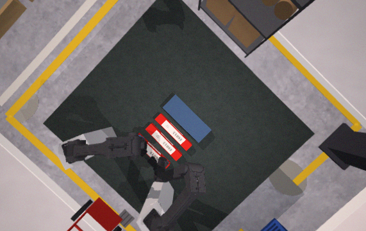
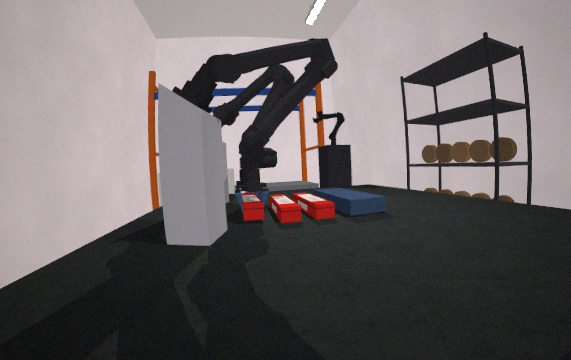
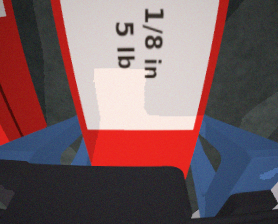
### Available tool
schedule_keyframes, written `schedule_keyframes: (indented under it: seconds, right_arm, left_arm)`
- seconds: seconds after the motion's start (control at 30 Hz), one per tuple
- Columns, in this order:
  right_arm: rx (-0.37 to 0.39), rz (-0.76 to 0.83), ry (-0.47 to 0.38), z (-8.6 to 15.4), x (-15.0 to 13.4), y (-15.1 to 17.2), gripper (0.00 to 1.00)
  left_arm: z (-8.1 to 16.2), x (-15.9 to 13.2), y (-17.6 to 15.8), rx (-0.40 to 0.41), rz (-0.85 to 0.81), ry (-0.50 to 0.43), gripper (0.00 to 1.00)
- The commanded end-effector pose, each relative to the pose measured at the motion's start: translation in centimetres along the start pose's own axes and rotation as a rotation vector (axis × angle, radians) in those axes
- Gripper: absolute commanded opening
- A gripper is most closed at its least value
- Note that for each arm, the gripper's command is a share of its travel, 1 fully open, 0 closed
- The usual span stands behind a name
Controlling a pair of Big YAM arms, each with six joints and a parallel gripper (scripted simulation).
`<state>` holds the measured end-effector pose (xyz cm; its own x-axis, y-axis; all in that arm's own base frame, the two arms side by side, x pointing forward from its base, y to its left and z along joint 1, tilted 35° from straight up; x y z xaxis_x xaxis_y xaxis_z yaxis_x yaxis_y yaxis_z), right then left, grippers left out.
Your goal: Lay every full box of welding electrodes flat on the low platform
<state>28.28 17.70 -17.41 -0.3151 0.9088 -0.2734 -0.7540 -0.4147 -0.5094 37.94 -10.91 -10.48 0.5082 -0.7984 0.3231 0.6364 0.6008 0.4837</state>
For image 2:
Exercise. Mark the blue rectangular platform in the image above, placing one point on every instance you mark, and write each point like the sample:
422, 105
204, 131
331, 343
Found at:
341, 198

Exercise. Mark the red box with white label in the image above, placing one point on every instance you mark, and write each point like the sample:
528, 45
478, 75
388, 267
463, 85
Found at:
315, 206
290, 211
253, 207

